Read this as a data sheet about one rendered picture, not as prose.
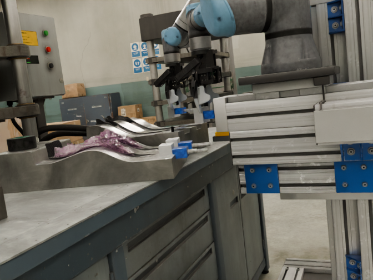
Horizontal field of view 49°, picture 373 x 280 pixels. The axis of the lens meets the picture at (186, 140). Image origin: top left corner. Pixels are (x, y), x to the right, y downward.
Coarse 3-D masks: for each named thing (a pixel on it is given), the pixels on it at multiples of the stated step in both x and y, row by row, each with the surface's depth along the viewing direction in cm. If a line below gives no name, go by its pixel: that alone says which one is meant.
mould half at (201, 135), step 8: (136, 120) 167; (88, 128) 150; (96, 128) 149; (104, 128) 147; (112, 128) 149; (128, 128) 155; (136, 128) 157; (152, 128) 163; (160, 128) 163; (176, 128) 147; (192, 128) 146; (200, 128) 152; (88, 136) 151; (128, 136) 145; (136, 136) 143; (144, 136) 141; (152, 136) 139; (160, 136) 138; (168, 136) 137; (176, 136) 136; (184, 136) 139; (192, 136) 145; (200, 136) 152; (208, 136) 159; (144, 144) 141; (152, 144) 140
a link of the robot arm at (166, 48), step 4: (164, 44) 186; (168, 44) 185; (164, 48) 186; (168, 48) 185; (172, 48) 185; (176, 48) 186; (164, 52) 187; (168, 52) 185; (172, 52) 185; (176, 52) 186
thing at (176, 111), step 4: (168, 108) 192; (176, 108) 190; (180, 108) 189; (184, 108) 191; (192, 108) 188; (168, 112) 192; (172, 112) 191; (176, 112) 190; (180, 112) 189; (184, 112) 191; (168, 116) 193; (172, 116) 192; (176, 116) 192
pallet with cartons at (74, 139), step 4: (76, 120) 640; (48, 124) 605; (48, 132) 570; (64, 136) 592; (68, 136) 603; (72, 136) 616; (76, 136) 628; (80, 136) 642; (52, 140) 571; (72, 140) 615; (76, 140) 627; (80, 140) 639
